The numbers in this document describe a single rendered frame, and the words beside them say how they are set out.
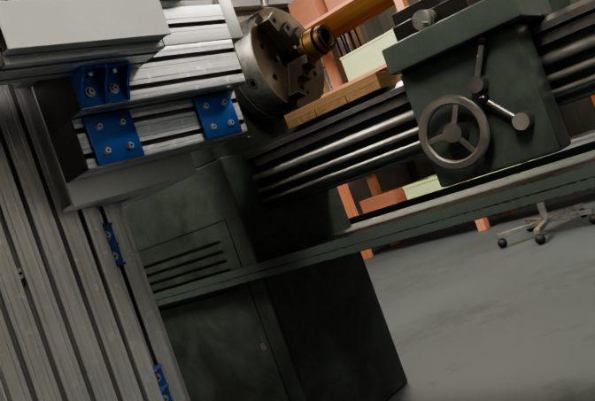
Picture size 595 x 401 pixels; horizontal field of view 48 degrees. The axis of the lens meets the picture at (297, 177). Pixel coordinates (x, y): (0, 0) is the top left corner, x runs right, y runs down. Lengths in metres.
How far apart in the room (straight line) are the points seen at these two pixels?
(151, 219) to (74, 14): 1.14
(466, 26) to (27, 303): 0.95
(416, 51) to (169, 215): 0.95
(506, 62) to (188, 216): 1.02
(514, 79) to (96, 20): 0.79
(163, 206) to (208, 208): 0.19
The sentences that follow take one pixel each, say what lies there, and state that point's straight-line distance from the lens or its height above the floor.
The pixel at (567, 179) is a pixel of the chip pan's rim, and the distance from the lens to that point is 1.34.
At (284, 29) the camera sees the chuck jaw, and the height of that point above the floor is 1.14.
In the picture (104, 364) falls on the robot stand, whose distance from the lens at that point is 1.27.
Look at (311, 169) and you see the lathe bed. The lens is 1.76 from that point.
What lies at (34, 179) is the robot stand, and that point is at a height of 0.88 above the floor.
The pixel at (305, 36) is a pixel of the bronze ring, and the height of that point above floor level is 1.10.
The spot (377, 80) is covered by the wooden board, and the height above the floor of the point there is 0.88.
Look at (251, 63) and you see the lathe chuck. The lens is 1.85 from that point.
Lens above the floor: 0.69
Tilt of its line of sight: 2 degrees up
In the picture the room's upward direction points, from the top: 20 degrees counter-clockwise
